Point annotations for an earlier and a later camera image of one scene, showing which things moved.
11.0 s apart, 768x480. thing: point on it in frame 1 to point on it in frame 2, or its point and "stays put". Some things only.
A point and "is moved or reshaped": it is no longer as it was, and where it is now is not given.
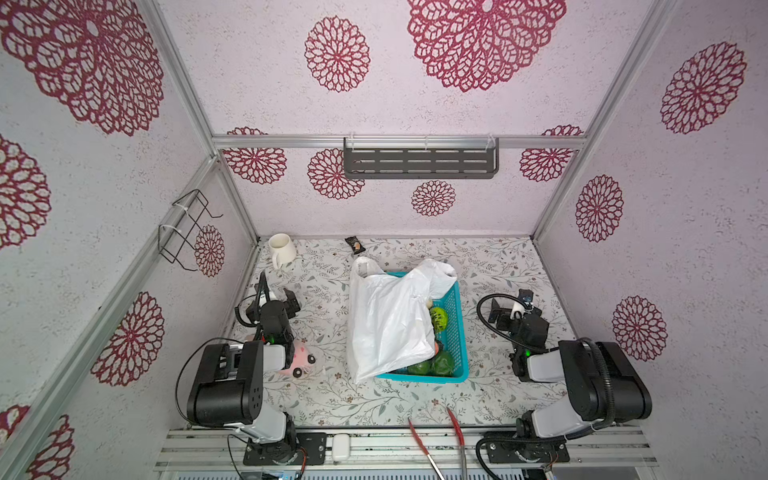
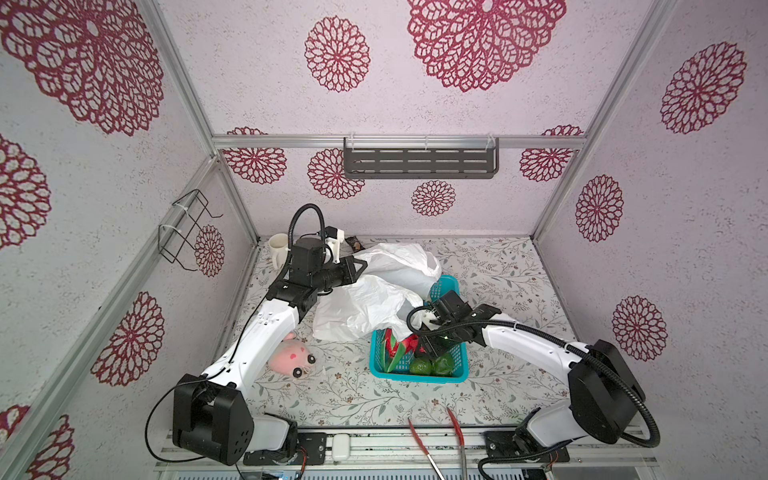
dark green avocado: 444,365 stays put
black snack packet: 357,248 stays put
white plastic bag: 390,320 is moved or reshaped
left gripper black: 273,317 to 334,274
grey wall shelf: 421,157 stays put
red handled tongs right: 462,444 stays put
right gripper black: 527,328 to 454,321
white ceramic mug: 282,249 stays put
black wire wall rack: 176,239 stays put
